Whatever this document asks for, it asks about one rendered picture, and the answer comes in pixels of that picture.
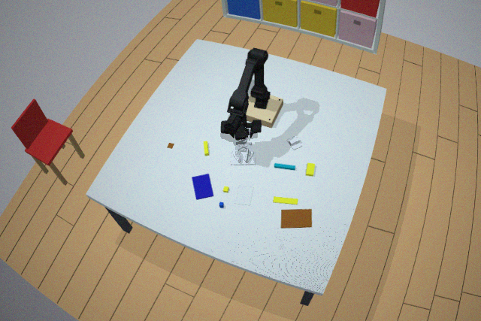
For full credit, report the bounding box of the blue flat rectangular plate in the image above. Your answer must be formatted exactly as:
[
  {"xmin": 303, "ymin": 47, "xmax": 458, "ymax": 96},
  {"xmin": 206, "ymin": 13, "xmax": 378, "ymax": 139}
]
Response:
[{"xmin": 192, "ymin": 174, "xmax": 214, "ymax": 200}]

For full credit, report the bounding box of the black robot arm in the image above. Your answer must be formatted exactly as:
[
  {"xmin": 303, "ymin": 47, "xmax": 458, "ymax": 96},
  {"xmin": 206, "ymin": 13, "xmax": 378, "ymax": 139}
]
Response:
[{"xmin": 224, "ymin": 48, "xmax": 270, "ymax": 141}]

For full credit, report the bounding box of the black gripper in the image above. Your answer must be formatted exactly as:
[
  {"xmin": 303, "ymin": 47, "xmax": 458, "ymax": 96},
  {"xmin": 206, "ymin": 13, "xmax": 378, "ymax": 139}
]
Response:
[{"xmin": 220, "ymin": 118, "xmax": 262, "ymax": 138}]

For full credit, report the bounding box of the teal rectangular block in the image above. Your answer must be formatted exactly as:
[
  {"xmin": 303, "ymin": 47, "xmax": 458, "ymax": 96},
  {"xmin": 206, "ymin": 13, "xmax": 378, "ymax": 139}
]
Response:
[{"xmin": 274, "ymin": 163, "xmax": 296, "ymax": 170}]

